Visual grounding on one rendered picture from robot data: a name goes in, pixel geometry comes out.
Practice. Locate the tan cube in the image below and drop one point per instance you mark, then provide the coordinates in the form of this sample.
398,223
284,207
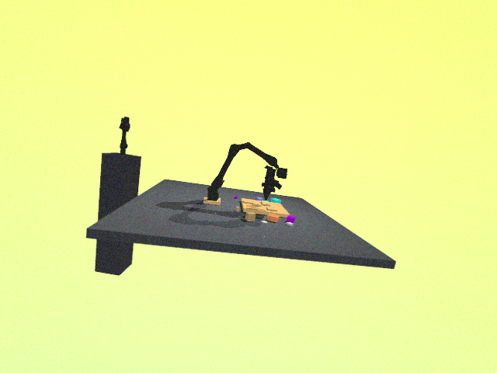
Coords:
250,216

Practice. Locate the tan square board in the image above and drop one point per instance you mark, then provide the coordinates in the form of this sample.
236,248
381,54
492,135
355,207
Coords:
263,207

